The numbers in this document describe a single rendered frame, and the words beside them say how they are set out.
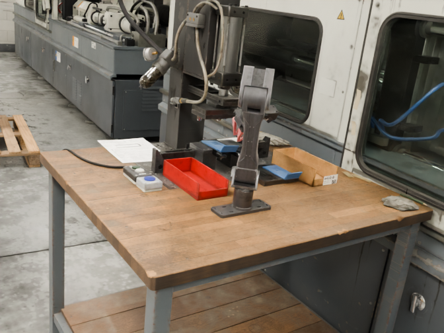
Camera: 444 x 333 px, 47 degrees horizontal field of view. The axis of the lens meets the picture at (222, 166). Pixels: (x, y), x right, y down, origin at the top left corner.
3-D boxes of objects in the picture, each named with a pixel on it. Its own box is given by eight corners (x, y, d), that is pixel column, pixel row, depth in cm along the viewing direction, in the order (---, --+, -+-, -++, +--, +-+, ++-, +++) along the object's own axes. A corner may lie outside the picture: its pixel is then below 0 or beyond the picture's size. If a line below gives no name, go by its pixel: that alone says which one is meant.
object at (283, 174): (287, 181, 188) (288, 173, 187) (262, 167, 200) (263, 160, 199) (301, 179, 192) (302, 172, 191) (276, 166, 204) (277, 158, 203)
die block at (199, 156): (201, 171, 194) (203, 152, 192) (187, 162, 202) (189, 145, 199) (243, 166, 205) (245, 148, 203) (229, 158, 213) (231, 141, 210)
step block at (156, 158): (154, 173, 187) (156, 150, 184) (150, 170, 189) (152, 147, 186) (170, 171, 191) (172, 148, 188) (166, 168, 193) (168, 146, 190)
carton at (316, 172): (312, 189, 191) (315, 169, 189) (270, 167, 210) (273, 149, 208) (335, 185, 198) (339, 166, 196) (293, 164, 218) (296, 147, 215)
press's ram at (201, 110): (205, 127, 187) (213, 45, 178) (172, 110, 207) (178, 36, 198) (244, 125, 197) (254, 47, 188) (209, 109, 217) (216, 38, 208)
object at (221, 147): (222, 153, 189) (224, 145, 188) (201, 141, 201) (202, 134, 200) (238, 152, 193) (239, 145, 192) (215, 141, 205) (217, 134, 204)
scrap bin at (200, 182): (197, 201, 167) (199, 184, 165) (162, 175, 186) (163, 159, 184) (227, 195, 174) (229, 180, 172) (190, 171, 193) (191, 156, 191)
